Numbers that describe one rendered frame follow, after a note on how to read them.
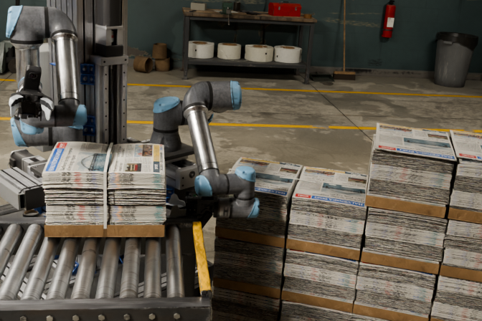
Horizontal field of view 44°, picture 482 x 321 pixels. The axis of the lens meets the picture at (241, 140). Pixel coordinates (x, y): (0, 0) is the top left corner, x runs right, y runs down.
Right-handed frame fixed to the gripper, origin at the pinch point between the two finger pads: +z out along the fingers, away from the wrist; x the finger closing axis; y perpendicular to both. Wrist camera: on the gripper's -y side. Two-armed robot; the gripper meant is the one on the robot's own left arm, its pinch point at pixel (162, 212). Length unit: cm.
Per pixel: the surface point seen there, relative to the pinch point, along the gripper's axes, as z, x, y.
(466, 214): -108, 18, 8
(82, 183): 25.1, 24.2, 21.1
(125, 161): 12.4, 14.0, 24.7
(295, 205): -51, -5, 1
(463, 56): -438, -604, -31
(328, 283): -66, 1, -29
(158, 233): 1.3, 23.8, 3.8
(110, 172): 16.7, 23.4, 24.5
